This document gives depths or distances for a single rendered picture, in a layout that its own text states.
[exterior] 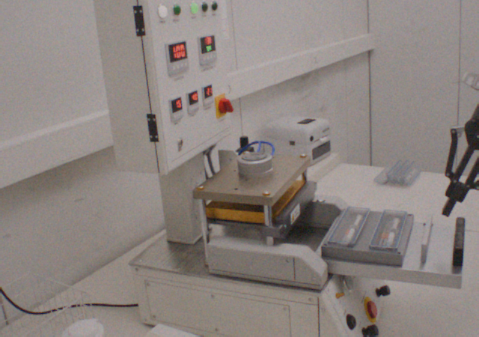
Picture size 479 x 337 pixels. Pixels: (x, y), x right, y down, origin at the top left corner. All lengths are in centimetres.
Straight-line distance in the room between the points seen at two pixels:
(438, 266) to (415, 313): 28
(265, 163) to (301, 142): 102
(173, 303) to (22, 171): 50
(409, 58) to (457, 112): 47
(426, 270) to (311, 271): 22
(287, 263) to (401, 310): 39
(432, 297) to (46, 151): 105
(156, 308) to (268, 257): 34
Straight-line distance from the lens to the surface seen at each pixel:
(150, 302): 126
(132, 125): 109
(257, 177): 113
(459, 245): 107
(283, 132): 219
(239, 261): 109
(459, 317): 132
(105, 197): 162
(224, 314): 117
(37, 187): 145
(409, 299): 137
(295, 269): 104
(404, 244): 109
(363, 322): 119
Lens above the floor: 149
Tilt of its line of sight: 17 degrees down
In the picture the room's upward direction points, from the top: 5 degrees counter-clockwise
